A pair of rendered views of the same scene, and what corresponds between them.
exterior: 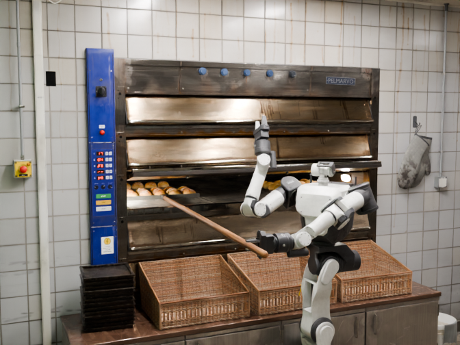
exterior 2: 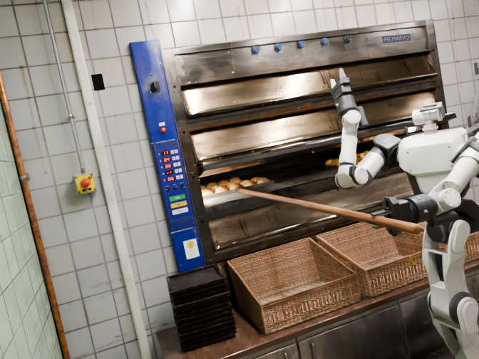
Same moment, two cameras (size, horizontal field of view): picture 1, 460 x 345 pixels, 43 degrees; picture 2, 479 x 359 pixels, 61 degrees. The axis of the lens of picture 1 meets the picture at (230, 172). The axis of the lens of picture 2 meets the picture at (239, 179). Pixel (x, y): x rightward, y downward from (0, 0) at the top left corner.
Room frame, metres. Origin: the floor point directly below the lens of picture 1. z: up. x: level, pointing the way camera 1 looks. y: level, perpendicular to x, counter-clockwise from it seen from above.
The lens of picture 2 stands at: (1.23, 0.21, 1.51)
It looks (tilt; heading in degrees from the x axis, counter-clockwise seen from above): 5 degrees down; 5
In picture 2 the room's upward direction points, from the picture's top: 11 degrees counter-clockwise
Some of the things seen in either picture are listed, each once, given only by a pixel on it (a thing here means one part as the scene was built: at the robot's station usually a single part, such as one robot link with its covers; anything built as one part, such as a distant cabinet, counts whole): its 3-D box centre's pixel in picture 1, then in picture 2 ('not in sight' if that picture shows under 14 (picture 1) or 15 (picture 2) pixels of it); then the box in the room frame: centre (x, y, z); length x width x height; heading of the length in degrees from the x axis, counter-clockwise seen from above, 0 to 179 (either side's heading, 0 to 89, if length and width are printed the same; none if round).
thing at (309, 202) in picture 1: (327, 208); (439, 161); (3.11, -0.53, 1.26); 0.34 x 0.30 x 0.36; 55
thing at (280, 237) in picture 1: (271, 244); (405, 212); (2.56, -0.18, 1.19); 0.12 x 0.10 x 0.13; 111
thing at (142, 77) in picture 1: (257, 80); (313, 50); (3.92, -0.18, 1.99); 1.80 x 0.08 x 0.21; 113
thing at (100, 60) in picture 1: (79, 207); (160, 215); (4.34, 1.14, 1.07); 1.93 x 0.16 x 2.15; 23
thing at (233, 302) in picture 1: (192, 288); (290, 279); (3.42, 0.23, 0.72); 0.56 x 0.49 x 0.28; 113
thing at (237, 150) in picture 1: (259, 148); (327, 121); (3.89, -0.19, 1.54); 1.79 x 0.11 x 0.19; 113
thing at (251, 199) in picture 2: (257, 204); (336, 179); (3.91, -0.18, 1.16); 1.80 x 0.06 x 0.04; 113
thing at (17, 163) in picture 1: (22, 168); (85, 183); (3.27, 1.17, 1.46); 0.10 x 0.07 x 0.10; 113
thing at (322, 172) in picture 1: (322, 172); (427, 118); (3.06, -0.49, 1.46); 0.10 x 0.07 x 0.09; 55
